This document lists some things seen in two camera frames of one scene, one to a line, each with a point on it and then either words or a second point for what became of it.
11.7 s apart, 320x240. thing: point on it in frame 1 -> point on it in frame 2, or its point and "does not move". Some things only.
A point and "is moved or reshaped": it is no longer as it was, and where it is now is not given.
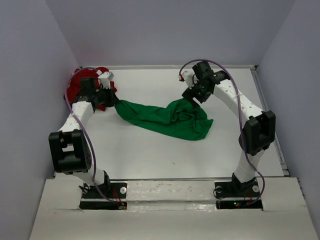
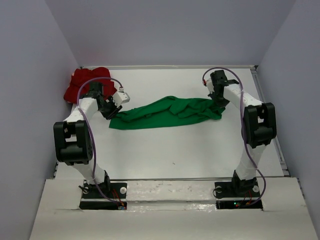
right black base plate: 235,189 does not move
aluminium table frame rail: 263,92 does not move
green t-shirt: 179,118 is moved or reshaped
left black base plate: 110,190 does not move
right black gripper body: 197,91 -> 221,102
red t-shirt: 73,87 does not move
